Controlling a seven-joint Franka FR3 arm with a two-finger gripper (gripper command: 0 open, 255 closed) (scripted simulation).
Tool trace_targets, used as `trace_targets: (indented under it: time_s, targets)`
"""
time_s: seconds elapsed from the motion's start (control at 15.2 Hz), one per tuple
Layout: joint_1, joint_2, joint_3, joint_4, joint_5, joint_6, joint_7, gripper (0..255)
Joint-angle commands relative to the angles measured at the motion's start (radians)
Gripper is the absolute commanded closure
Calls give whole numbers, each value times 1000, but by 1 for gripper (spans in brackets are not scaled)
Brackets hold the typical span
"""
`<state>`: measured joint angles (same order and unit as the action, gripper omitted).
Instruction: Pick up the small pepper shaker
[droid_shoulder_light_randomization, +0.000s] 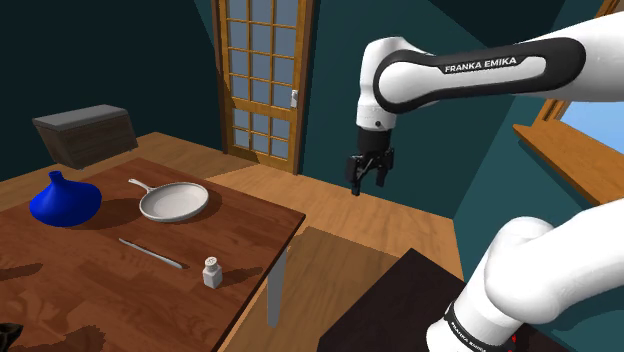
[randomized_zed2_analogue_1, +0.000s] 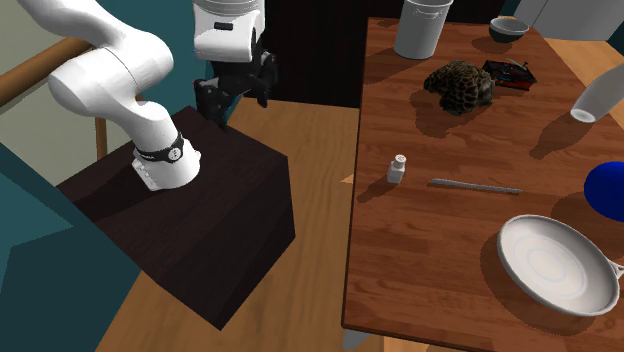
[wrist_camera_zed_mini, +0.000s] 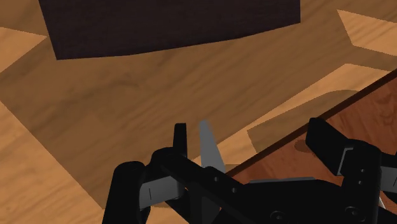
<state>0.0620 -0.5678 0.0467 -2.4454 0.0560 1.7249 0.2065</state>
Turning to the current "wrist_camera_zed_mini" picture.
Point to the reddish brown wooden table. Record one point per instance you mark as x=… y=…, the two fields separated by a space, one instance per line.
x=372 y=114

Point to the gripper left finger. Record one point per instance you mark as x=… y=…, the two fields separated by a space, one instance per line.
x=130 y=186

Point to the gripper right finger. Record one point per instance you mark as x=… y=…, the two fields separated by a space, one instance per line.
x=363 y=161

